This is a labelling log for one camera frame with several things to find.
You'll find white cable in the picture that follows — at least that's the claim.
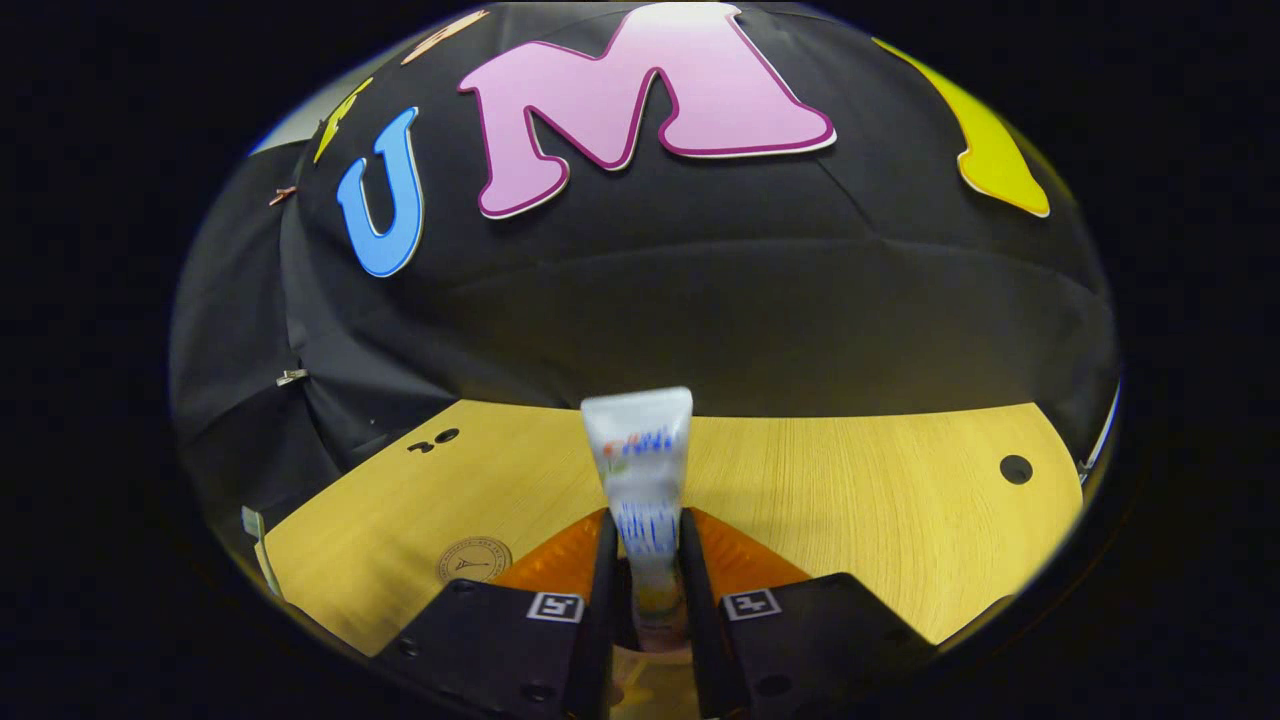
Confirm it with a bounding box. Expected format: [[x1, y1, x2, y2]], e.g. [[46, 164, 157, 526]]
[[1080, 380, 1123, 486]]

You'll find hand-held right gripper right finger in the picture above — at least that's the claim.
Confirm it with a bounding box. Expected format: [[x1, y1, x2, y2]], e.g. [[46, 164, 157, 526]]
[[680, 508, 936, 720]]

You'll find white toothpaste tube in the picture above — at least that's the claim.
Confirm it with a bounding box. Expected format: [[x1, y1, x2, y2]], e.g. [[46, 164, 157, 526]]
[[580, 386, 695, 651]]

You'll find black backdrop cloth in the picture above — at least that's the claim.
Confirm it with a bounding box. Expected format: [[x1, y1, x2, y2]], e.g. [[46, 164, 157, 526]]
[[170, 0, 1121, 561]]

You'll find wooden desktop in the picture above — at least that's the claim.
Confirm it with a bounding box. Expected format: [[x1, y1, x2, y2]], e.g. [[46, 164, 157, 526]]
[[255, 398, 1086, 720]]

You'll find beige cup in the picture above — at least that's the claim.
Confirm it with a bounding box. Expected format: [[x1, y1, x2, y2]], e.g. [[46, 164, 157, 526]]
[[608, 645, 701, 720]]

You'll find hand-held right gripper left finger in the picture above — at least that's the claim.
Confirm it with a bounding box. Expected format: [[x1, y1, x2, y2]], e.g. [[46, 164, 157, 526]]
[[370, 508, 621, 720]]

